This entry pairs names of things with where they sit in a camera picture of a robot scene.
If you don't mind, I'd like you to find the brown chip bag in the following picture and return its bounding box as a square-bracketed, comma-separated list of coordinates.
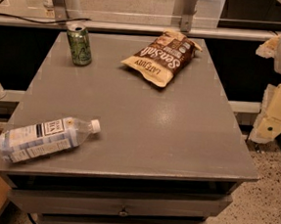
[122, 30, 202, 88]

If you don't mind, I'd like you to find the green soda can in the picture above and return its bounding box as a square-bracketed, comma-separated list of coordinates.
[67, 22, 92, 66]

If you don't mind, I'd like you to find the upper drawer knob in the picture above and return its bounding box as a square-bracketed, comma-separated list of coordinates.
[117, 207, 128, 217]

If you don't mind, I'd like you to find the grey drawer cabinet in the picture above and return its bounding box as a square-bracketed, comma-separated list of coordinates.
[0, 33, 258, 224]

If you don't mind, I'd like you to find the black cable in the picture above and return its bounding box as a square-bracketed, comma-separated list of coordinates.
[0, 10, 93, 28]

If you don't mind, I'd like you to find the clear plastic water bottle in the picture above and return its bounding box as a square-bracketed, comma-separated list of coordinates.
[0, 116, 101, 163]

